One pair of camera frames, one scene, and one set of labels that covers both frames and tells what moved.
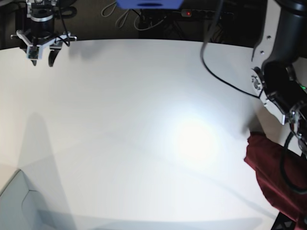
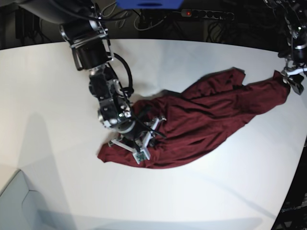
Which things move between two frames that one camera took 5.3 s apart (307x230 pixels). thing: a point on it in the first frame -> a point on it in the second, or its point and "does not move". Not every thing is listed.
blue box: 150,4 does not move
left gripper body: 35,47 -> 136,141
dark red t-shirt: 282,174 -> 218,104
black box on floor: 20,17 does not move
